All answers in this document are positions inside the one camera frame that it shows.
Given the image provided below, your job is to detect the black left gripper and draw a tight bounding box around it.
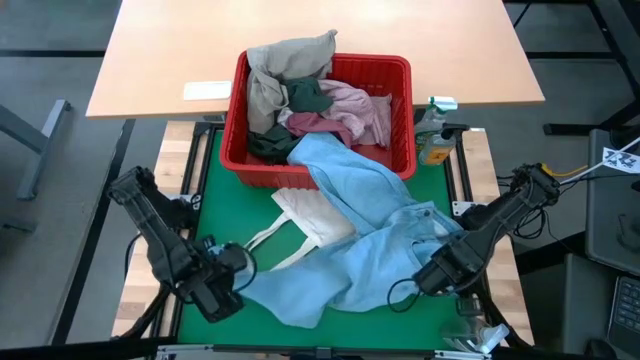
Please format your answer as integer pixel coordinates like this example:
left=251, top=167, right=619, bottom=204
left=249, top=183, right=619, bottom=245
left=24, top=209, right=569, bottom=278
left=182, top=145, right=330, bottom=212
left=173, top=237, right=254, bottom=325

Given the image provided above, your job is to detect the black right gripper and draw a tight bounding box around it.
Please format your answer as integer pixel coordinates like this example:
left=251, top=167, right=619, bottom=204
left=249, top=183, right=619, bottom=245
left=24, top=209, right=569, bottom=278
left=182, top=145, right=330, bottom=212
left=413, top=231, right=495, bottom=318

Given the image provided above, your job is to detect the light blue garment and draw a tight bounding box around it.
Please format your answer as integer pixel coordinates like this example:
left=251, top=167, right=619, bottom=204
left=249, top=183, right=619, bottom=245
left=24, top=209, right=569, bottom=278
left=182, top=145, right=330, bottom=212
left=239, top=130, right=464, bottom=330

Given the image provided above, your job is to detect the beige grey garment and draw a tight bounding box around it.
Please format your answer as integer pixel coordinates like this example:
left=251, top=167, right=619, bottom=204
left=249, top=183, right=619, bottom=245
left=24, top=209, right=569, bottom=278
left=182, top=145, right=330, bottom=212
left=245, top=28, right=339, bottom=135

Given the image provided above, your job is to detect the red plastic laundry basket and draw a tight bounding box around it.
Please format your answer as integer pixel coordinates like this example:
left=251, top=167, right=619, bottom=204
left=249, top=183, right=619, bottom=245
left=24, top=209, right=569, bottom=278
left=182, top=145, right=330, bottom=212
left=219, top=51, right=419, bottom=190

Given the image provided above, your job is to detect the clear spray bottle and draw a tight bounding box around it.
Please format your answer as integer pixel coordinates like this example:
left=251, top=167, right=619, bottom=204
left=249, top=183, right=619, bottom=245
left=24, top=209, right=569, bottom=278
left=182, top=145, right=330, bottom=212
left=442, top=319, right=511, bottom=356

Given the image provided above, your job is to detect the green table mat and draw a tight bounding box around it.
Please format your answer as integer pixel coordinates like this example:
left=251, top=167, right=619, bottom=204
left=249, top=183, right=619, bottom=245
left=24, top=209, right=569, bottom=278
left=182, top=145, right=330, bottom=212
left=177, top=128, right=469, bottom=351

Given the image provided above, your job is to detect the white tote bag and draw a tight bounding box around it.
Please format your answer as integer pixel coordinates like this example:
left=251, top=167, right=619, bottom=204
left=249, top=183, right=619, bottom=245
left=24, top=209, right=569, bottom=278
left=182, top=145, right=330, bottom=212
left=244, top=187, right=359, bottom=271

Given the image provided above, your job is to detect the black round object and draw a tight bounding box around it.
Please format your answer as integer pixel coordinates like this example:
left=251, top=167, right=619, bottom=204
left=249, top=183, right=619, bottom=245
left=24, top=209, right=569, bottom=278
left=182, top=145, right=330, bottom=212
left=584, top=338, right=619, bottom=360

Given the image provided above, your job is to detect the grey keyboard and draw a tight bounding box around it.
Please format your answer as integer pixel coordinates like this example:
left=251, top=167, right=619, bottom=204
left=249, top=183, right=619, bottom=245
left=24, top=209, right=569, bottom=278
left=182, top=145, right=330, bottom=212
left=607, top=274, right=640, bottom=346

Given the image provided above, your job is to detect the white rod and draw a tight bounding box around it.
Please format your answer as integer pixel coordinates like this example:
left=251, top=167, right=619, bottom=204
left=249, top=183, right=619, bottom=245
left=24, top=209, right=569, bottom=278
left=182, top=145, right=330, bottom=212
left=559, top=137, right=640, bottom=186

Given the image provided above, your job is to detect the spray bottle with green label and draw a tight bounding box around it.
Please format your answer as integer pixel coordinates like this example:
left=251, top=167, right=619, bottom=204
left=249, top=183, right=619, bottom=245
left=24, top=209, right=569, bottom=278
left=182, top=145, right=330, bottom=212
left=413, top=95, right=459, bottom=151

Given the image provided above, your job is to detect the maroon garment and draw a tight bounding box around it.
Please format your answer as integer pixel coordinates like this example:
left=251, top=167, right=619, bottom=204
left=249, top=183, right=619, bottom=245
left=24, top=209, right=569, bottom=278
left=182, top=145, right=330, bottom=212
left=285, top=112, right=355, bottom=147

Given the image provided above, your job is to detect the black desk leg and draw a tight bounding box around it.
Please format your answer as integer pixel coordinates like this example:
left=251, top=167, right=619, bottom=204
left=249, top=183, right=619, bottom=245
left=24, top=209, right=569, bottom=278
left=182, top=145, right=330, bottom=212
left=542, top=0, right=640, bottom=136

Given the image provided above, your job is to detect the white marker tag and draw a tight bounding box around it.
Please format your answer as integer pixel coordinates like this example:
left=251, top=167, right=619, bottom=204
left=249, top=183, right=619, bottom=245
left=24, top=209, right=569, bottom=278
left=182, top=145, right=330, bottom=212
left=601, top=146, right=640, bottom=175

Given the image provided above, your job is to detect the dark green garment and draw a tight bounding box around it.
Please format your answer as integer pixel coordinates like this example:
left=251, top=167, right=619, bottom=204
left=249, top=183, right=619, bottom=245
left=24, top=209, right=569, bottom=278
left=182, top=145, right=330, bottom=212
left=247, top=75, right=335, bottom=164

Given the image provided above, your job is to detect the pink garment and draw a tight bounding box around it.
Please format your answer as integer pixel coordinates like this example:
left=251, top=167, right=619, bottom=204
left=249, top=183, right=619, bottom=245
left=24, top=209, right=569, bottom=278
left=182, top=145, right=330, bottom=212
left=317, top=78, right=394, bottom=149

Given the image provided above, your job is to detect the grey desk leg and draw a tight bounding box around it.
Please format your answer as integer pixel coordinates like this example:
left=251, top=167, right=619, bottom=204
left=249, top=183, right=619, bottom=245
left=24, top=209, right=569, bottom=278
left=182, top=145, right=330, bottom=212
left=0, top=98, right=74, bottom=201

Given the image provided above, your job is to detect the light wooden desk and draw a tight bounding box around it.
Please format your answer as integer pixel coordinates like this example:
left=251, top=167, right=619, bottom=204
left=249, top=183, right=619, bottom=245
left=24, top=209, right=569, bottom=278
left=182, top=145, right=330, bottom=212
left=84, top=0, right=546, bottom=120

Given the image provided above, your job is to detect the black cable bundle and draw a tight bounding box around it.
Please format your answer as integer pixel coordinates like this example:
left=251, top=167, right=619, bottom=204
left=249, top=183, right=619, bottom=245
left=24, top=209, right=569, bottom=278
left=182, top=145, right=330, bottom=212
left=499, top=164, right=554, bottom=241

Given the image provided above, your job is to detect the yellow cable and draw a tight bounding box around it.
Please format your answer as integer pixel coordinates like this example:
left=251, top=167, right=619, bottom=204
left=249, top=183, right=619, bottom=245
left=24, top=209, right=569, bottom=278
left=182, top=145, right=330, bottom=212
left=542, top=163, right=591, bottom=180

